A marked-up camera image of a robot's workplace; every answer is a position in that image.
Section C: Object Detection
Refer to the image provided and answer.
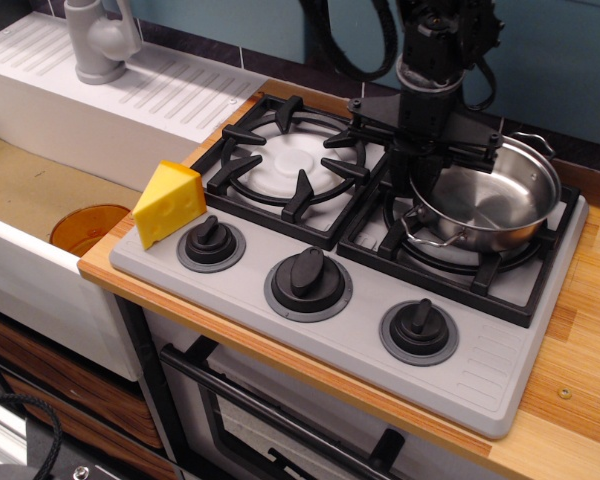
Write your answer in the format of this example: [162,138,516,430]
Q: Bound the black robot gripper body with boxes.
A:
[347,64,500,173]

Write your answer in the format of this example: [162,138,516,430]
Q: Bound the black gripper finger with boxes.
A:
[389,142,417,196]
[410,152,449,199]

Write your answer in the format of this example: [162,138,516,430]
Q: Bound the stainless steel pot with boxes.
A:
[399,132,561,253]

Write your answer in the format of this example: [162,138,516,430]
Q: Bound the yellow toy cheese wedge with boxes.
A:
[132,160,207,250]

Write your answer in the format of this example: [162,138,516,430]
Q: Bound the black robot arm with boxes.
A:
[348,1,503,197]

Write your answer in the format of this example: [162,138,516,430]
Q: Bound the black middle stove knob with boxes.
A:
[264,247,353,323]

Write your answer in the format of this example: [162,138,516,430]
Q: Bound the black stove knob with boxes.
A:
[379,298,459,367]
[177,215,246,274]
[264,247,353,323]

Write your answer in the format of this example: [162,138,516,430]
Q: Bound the black right stove knob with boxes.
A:
[379,298,459,367]

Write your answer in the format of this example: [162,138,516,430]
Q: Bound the grey toy stove top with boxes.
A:
[108,93,590,440]

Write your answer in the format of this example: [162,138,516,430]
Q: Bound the black left stove knob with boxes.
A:
[177,215,246,274]

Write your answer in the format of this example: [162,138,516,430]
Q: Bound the black left burner grate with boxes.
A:
[193,95,384,250]

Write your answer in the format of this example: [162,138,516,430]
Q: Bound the black burner grate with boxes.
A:
[337,180,587,328]
[193,95,384,250]

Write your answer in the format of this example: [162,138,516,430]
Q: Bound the black right burner grate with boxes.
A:
[337,180,587,328]

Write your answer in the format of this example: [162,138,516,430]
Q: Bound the grey toy faucet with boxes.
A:
[64,0,142,85]

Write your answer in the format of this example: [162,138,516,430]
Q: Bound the white toy sink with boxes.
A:
[0,13,264,381]

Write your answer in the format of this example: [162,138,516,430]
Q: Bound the wooden drawer fronts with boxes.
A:
[0,313,177,479]

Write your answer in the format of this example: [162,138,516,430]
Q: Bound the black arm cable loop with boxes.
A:
[299,0,400,81]

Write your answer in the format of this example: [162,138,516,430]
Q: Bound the oven door with black handle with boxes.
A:
[159,337,489,479]

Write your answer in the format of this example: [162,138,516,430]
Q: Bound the black braided cable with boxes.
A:
[0,392,64,480]

